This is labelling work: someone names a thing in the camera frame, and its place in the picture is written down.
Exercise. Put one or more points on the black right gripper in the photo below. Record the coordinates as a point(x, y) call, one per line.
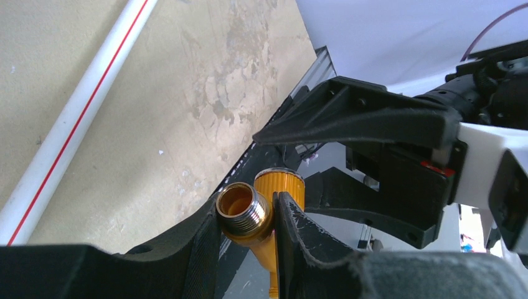
point(389, 137)

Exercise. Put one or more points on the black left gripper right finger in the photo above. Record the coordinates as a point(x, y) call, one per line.
point(312, 263)

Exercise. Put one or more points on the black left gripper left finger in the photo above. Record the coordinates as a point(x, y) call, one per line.
point(179, 263)

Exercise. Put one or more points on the orange water faucet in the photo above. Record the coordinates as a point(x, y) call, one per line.
point(246, 215)

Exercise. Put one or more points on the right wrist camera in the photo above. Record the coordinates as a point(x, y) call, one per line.
point(494, 179)

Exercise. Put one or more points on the white PVC pipe frame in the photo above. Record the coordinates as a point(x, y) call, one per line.
point(27, 203)

